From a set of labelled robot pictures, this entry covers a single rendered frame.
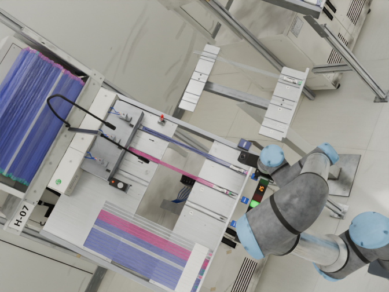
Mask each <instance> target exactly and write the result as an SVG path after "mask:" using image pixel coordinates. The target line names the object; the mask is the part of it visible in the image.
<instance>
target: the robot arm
mask: <svg viewBox="0 0 389 292"><path fill-rule="evenodd" d="M237 160H238V161H239V162H240V163H242V164H244V165H247V166H251V167H253V168H256V170H255V173H254V177H253V179H255V180H257V179H258V177H259V178H262V179H264V180H267V181H268V182H270V183H272V184H273V183H274V182H275V183H276V184H277V186H278V187H279V190H278V191H276V192H275V193H274V194H272V195H270V196H269V197H268V198H266V199H265V200H264V201H262V202H261V203H260V204H258V205H257V206H255V207H254V208H253V209H251V210H250V211H248V212H247V213H244V215H243V216H241V217H240V218H239V219H238V220H237V222H236V232H237V236H238V238H239V240H240V242H241V244H242V245H243V247H244V248H245V250H246V251H247V253H248V254H249V255H250V256H251V257H253V258H254V259H256V260H260V259H261V258H265V256H266V255H268V254H272V255H275V256H285V255H288V254H291V255H293V256H297V257H299V258H302V259H305V260H308V261H311V262H312V263H313V265H314V267H315V269H316V270H317V272H318V273H319V274H320V275H322V276H323V278H324V279H326V280H328V281H330V282H337V281H338V280H342V279H344V278H345V277H346V276H348V275H349V274H351V273H353V272H355V271H356V270H358V269H360V268H362V267H364V266H365V265H367V264H369V263H370V262H372V261H374V260H376V259H377V261H378V262H379V264H380V265H381V266H382V267H383V268H384V269H385V270H386V271H388V272H389V218H387V217H386V216H384V215H382V214H380V213H377V212H374V211H366V212H363V213H361V214H359V215H357V216H356V217H354V218H353V220H352V221H351V225H350V226H349V229H348V230H346V231H345V232H343V233H341V234H340V235H338V236H337V235H334V234H326V235H322V234H320V233H318V232H316V231H313V230H311V229H309V227H310V226H311V225H312V224H313V223H314V222H315V220H316V219H317V218H318V216H319V215H320V213H321V212H322V210H323V208H324V206H325V204H326V202H327V200H328V195H329V187H328V183H327V179H328V173H329V168H330V166H332V165H334V163H336V162H337V161H338V160H339V156H338V154H337V152H336V151H335V150H334V148H333V147H332V146H331V145H330V144H329V143H326V142H324V143H322V144H321V145H319V146H316V148H315V149H313V150H312V151H311V152H309V153H308V154H307V155H305V156H304V157H303V158H302V159H300V160H298V161H297V162H296V163H294V164H293V165H292V166H291V165H290V164H289V163H288V162H287V160H286V159H285V158H284V152H283V150H282V149H281V148H280V147H279V146H277V145H274V144H270V145H268V146H265V147H264V149H263V150H262V151H261V153H260V156H258V155H255V154H252V153H249V152H245V151H241V153H240V155H239V157H238V159H237ZM269 180H270V181H269ZM271 181H272V182H271Z"/></svg>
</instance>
